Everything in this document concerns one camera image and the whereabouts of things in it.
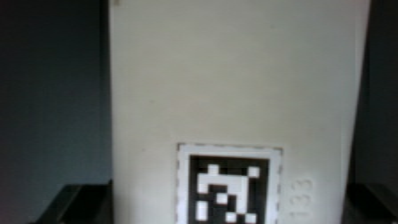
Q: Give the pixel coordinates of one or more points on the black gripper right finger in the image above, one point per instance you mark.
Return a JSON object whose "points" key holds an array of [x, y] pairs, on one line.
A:
{"points": [[369, 205]]}

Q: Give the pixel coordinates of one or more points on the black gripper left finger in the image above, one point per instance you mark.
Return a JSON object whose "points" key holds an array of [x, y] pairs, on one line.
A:
{"points": [[80, 206]]}

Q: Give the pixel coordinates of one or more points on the white cabinet top block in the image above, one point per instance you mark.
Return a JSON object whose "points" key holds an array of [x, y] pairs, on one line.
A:
{"points": [[234, 83]]}

